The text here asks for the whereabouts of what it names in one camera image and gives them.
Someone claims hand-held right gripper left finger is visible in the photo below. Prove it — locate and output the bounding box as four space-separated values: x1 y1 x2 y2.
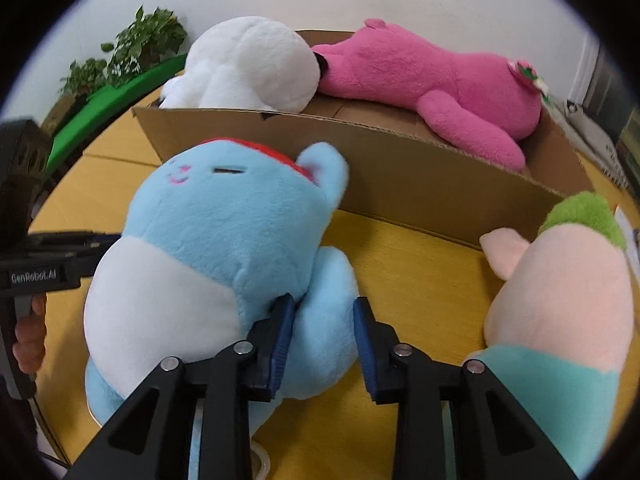
62 292 297 480

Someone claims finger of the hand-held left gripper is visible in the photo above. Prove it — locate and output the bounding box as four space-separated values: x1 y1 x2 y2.
65 230 123 266

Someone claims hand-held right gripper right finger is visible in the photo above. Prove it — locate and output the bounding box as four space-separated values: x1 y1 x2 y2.
352 296 581 480

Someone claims blue plush toy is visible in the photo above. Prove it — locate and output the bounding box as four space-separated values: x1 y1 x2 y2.
82 138 361 480

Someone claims peach and teal plush toy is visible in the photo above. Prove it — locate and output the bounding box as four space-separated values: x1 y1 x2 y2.
462 191 636 478

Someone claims person's left hand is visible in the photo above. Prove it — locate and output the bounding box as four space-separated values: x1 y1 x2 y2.
12 294 49 375

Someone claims small brown cardboard box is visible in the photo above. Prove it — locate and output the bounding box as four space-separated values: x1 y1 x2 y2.
40 95 76 136

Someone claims small potted green plant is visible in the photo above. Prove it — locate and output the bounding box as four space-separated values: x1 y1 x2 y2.
59 57 108 98

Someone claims large potted green plant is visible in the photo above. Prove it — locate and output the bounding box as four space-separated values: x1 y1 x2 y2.
102 6 188 88

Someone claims white plush toy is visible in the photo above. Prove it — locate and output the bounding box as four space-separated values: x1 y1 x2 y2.
160 16 321 113

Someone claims pink plush toy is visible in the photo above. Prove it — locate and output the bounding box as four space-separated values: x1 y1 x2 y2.
310 18 550 171

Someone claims white paper sheet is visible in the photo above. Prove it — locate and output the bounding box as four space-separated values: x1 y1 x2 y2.
613 205 638 247

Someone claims thin black cable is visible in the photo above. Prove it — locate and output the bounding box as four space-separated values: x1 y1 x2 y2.
30 395 76 471

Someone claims metal door frame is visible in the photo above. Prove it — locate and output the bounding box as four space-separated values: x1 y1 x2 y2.
570 35 602 106

